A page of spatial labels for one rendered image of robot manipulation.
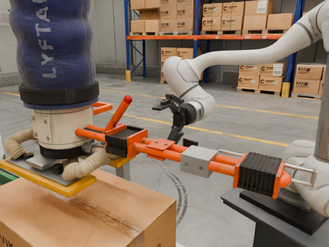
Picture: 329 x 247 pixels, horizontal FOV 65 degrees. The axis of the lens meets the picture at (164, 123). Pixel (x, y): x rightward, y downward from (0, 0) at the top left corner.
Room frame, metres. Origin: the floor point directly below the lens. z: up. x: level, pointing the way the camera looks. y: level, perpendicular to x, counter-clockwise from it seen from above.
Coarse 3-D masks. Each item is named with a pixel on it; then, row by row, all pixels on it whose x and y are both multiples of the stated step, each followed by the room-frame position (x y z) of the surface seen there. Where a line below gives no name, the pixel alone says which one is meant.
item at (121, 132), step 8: (120, 128) 0.69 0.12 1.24; (128, 128) 0.70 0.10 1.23; (136, 128) 0.69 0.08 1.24; (144, 128) 0.68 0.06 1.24; (112, 136) 0.62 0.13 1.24; (120, 136) 0.64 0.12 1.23; (128, 136) 0.64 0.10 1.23; (136, 136) 0.62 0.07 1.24; (144, 136) 0.66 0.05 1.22; (112, 144) 0.63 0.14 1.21; (120, 144) 0.60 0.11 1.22; (128, 144) 0.60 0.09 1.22; (112, 152) 0.62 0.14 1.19; (120, 152) 0.60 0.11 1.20; (128, 152) 0.60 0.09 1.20; (136, 152) 0.62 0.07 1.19
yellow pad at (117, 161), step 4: (100, 144) 0.82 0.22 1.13; (104, 144) 0.82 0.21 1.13; (116, 156) 0.78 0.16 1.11; (112, 160) 0.76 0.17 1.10; (116, 160) 0.76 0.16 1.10; (120, 160) 0.76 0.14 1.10; (124, 160) 0.77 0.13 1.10; (128, 160) 0.78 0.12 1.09; (108, 164) 0.76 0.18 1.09; (112, 164) 0.75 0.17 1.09; (116, 164) 0.74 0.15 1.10; (120, 164) 0.75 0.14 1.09
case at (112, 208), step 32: (0, 192) 0.81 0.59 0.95; (32, 192) 0.81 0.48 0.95; (96, 192) 0.81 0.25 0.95; (128, 192) 0.81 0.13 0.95; (0, 224) 0.66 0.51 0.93; (32, 224) 0.64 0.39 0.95; (64, 224) 0.64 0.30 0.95; (96, 224) 0.64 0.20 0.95; (128, 224) 0.64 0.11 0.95; (160, 224) 0.69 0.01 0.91
